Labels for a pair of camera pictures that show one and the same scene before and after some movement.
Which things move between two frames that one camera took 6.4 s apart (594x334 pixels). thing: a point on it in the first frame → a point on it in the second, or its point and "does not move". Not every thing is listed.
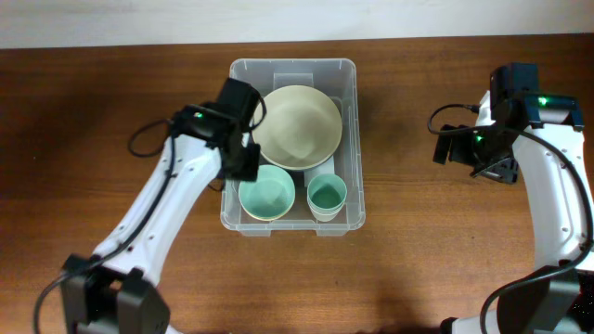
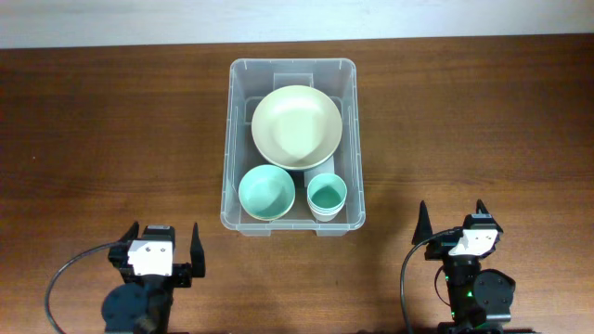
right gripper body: (486, 153) → (441, 247)
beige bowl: (301, 129) does not move
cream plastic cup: (325, 218) does not move
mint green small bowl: (270, 196) does not move
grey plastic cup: (326, 212) does not move
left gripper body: (247, 169) → (180, 275)
